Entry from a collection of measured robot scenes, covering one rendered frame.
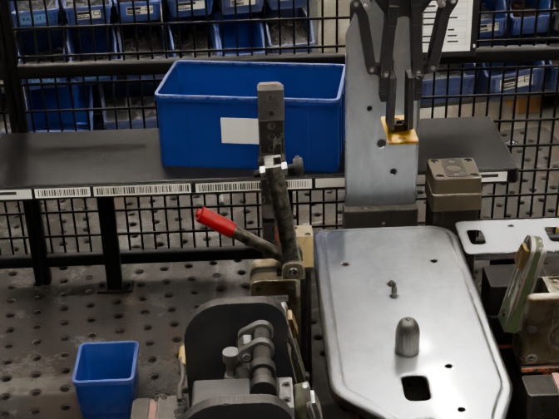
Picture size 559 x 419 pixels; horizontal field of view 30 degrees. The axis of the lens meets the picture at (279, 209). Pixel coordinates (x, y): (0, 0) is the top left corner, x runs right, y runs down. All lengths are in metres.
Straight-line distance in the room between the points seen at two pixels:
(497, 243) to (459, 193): 0.12
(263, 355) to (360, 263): 0.52
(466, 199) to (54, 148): 0.72
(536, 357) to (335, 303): 0.28
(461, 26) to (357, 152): 0.36
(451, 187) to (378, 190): 0.12
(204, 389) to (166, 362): 0.82
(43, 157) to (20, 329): 0.34
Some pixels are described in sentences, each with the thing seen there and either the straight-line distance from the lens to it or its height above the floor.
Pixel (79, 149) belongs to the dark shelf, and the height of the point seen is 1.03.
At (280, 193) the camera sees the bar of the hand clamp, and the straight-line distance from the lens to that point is 1.35.
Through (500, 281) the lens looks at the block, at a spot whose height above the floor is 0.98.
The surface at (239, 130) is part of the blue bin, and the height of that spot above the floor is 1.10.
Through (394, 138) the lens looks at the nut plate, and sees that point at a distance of 1.32.
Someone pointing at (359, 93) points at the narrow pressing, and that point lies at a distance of 1.60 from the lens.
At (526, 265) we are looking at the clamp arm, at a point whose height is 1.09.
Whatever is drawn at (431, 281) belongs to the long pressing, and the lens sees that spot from 1.50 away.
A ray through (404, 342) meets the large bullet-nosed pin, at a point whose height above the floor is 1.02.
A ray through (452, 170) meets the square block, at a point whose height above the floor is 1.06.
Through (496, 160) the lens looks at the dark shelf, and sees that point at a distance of 1.79.
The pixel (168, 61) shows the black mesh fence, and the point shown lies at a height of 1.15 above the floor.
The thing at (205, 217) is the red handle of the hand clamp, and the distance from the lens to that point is 1.37.
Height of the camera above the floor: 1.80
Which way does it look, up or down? 28 degrees down
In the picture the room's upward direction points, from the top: 2 degrees counter-clockwise
